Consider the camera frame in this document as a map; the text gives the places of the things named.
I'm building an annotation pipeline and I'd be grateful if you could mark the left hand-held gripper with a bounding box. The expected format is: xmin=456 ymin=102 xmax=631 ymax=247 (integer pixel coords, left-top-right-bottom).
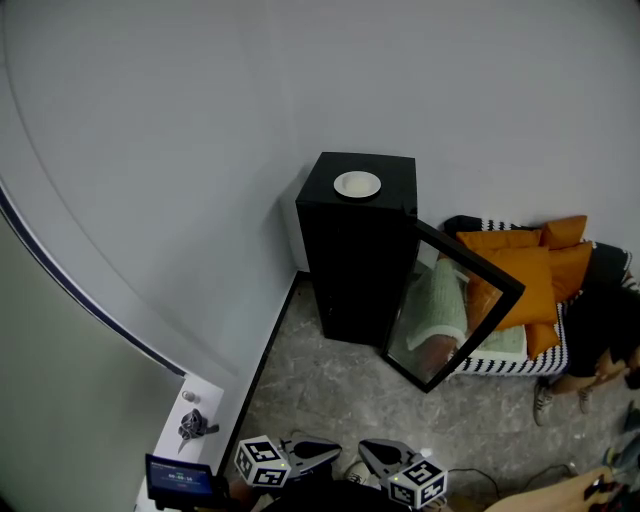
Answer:
xmin=233 ymin=434 xmax=344 ymax=488

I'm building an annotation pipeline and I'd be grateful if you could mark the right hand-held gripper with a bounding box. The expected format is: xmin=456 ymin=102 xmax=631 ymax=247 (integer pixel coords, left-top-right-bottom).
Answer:
xmin=357 ymin=438 xmax=449 ymax=511

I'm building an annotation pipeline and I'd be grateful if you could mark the black cabinet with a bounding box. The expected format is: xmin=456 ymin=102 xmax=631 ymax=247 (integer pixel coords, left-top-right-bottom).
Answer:
xmin=294 ymin=151 xmax=526 ymax=394

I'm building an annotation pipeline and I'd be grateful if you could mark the white plate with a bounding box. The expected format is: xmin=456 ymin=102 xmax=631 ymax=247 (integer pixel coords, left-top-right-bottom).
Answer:
xmin=333 ymin=170 xmax=382 ymax=201

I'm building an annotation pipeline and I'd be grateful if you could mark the person's right forearm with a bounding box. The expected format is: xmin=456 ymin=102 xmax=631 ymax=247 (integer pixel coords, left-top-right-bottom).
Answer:
xmin=442 ymin=494 xmax=484 ymax=512

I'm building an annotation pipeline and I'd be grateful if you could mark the person's left forearm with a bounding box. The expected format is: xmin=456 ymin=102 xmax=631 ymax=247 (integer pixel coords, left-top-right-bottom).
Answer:
xmin=222 ymin=478 xmax=261 ymax=511

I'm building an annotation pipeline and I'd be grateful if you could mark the person's white shoe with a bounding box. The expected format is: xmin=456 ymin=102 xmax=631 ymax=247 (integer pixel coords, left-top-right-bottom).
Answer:
xmin=343 ymin=459 xmax=372 ymax=486

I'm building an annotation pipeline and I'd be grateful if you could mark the person's black shirt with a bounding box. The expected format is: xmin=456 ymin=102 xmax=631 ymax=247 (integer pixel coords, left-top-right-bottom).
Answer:
xmin=259 ymin=479 xmax=417 ymax=512

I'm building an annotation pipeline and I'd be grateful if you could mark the black baseboard strip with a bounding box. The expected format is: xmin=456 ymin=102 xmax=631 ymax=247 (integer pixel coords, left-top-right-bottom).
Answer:
xmin=214 ymin=269 xmax=314 ymax=482

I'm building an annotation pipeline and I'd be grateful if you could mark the white window sill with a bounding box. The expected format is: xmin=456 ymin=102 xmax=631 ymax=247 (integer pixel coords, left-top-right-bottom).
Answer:
xmin=132 ymin=372 xmax=226 ymax=512

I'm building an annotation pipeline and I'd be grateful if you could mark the black monitor on stand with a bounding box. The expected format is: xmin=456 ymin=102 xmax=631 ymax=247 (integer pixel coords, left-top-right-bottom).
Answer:
xmin=144 ymin=452 xmax=227 ymax=512

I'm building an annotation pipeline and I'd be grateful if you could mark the black white striped sofa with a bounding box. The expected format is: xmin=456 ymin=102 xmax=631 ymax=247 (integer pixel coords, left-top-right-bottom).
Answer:
xmin=442 ymin=214 xmax=640 ymax=377

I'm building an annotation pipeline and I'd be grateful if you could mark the light wooden table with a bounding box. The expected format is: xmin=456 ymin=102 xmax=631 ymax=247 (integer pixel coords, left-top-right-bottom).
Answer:
xmin=482 ymin=464 xmax=632 ymax=512

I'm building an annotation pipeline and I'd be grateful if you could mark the dark red tool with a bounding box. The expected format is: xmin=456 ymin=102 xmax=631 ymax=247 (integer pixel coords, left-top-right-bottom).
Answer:
xmin=582 ymin=474 xmax=626 ymax=502

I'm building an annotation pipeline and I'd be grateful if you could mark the large orange cushion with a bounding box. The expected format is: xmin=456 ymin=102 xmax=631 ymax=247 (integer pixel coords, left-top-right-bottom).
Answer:
xmin=472 ymin=244 xmax=559 ymax=331

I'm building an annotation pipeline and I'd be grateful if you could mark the black floor cable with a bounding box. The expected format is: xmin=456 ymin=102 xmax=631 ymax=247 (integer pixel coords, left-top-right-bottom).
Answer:
xmin=447 ymin=466 xmax=502 ymax=497
xmin=519 ymin=463 xmax=579 ymax=490

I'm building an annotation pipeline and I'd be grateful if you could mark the window with dark frame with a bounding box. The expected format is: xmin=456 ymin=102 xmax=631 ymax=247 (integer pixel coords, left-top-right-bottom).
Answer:
xmin=0 ymin=184 xmax=189 ymax=512

